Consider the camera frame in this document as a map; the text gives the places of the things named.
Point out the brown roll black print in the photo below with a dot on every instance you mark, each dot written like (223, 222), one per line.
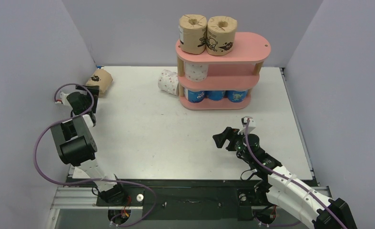
(102, 79)

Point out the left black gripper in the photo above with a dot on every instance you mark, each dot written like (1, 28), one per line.
(95, 90)

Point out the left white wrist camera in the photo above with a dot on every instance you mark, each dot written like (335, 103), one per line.
(62, 99)

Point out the brown roll with barcode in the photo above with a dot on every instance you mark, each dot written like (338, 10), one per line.
(192, 33)

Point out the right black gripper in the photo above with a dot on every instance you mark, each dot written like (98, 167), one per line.
(233, 139)

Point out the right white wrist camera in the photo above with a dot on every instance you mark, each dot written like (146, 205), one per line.
(248, 124)

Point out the floral roll on shelf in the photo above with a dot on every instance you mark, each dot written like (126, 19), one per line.
(196, 72)

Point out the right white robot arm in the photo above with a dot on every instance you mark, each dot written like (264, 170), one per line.
(282, 188)

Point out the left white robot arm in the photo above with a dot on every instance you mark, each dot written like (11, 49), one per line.
(76, 146)

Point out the lower floral paper roll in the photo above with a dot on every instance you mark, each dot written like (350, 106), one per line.
(168, 82)

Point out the brown roll cartoon print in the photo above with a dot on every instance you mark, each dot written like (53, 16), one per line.
(220, 35)

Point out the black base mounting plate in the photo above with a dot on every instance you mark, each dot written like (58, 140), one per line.
(194, 200)

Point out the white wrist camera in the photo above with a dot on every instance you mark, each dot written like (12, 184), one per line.
(248, 124)
(62, 99)

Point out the pink three-tier shelf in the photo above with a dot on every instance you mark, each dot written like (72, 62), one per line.
(239, 70)

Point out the blue paper roll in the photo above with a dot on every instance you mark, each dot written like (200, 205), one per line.
(194, 96)

